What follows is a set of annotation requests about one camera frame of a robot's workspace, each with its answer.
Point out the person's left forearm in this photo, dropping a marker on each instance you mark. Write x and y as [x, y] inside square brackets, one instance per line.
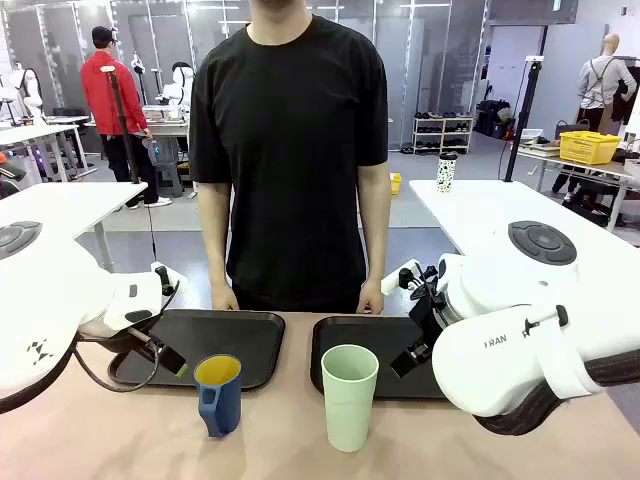
[374, 225]

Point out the white humanoid robot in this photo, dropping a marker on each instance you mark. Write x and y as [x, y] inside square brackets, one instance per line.
[27, 92]

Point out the black and orange device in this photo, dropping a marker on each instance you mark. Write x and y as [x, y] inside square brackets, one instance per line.
[10, 172]

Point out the mannequin with grey apron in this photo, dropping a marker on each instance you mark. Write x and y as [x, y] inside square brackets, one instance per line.
[602, 80]

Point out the grey step stool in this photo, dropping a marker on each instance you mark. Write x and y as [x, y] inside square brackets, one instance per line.
[169, 180]

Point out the blue mug yellow inside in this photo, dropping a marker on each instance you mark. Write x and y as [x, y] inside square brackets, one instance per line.
[220, 400]

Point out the person's left hand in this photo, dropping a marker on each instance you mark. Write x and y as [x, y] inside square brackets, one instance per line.
[371, 299]

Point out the grey table under basket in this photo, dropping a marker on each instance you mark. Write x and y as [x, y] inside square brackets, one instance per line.
[600, 170]

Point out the person's right hand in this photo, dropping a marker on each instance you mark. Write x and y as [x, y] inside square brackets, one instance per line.
[224, 299]

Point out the person in black t-shirt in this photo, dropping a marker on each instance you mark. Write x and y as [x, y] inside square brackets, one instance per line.
[290, 150]

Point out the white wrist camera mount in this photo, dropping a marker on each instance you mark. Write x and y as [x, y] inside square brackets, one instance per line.
[170, 280]
[400, 280]

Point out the person in red jacket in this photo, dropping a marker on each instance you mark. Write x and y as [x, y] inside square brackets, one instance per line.
[110, 100]

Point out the white background work table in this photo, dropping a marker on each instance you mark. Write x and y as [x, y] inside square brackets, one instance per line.
[35, 134]

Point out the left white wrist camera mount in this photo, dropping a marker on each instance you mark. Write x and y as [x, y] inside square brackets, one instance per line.
[170, 280]

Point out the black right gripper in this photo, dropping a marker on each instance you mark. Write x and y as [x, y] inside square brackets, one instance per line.
[427, 320]

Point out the small yellow floor box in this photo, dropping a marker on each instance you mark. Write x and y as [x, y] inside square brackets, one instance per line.
[395, 184]

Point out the pile of black bags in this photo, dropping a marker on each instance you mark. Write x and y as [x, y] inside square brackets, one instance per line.
[492, 120]

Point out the black camera stand pole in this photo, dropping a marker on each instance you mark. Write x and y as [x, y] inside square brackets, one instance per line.
[522, 120]
[122, 130]

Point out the black plastic serving tray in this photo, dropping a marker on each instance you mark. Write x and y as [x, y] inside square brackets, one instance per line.
[220, 335]
[360, 332]

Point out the pale green tall tumbler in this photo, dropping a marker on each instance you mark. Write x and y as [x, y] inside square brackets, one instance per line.
[349, 405]

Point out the white shoe rack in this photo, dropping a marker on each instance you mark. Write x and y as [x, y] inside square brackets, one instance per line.
[443, 134]

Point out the person's right forearm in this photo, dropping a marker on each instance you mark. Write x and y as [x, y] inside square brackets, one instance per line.
[216, 235]

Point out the large white side table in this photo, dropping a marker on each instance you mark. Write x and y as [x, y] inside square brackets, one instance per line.
[480, 210]
[65, 205]

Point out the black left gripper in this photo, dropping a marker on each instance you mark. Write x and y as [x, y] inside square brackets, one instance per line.
[142, 344]

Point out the yellow plastic basket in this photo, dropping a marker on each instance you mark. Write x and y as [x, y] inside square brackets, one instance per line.
[589, 148]

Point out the white black-spotted travel bottle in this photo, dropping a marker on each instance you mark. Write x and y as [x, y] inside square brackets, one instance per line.
[447, 175]

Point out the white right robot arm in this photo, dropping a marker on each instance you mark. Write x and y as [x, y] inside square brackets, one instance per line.
[500, 370]

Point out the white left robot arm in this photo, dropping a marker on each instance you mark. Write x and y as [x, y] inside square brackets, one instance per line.
[50, 300]

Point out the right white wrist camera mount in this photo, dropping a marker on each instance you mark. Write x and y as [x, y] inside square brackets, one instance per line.
[400, 280]

